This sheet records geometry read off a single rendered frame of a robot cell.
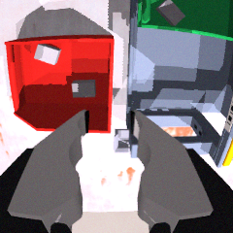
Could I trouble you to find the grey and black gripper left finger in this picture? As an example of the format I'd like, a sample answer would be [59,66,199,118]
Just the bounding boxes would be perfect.
[0,110,89,233]

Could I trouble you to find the white rectangular block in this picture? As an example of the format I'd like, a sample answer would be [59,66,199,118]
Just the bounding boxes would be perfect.
[34,44,61,65]

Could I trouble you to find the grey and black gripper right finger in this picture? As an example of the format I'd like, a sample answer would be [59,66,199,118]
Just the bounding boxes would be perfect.
[130,110,233,233]

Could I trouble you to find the green open bin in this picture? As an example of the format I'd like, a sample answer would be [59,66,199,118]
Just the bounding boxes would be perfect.
[137,0,233,41]

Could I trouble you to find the yellow flat bar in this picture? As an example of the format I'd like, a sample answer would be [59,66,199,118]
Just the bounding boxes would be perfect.
[222,138,233,166]

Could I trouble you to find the red bin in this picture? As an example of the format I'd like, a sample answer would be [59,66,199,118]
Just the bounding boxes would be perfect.
[5,35,115,133]

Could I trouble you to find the dark grey bin rack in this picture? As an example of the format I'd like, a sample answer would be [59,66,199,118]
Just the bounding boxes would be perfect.
[114,0,233,168]

